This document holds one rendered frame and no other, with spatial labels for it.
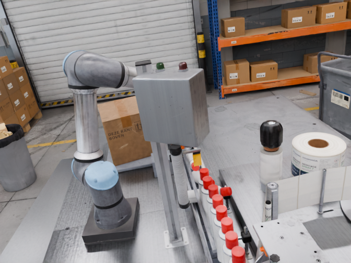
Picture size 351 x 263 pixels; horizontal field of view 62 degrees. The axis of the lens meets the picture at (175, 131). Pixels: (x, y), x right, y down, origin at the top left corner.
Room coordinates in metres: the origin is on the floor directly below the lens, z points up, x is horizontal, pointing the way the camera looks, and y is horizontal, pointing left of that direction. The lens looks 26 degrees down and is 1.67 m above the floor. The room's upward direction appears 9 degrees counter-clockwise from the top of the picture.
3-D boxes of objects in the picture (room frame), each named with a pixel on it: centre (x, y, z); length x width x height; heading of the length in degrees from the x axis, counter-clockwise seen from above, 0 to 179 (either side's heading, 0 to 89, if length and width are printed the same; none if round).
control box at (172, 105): (0.76, 0.00, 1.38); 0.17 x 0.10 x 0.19; 59
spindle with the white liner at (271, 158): (0.96, -0.36, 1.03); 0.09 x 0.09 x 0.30
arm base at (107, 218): (0.94, 0.30, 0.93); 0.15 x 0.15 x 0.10
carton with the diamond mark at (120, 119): (1.54, 0.28, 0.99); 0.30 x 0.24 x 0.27; 15
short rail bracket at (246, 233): (0.70, -0.16, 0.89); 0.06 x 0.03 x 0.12; 94
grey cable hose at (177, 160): (0.70, 0.01, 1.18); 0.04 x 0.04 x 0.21
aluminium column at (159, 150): (0.82, 0.06, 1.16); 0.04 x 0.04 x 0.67; 4
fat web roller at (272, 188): (0.74, -0.28, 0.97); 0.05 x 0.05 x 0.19
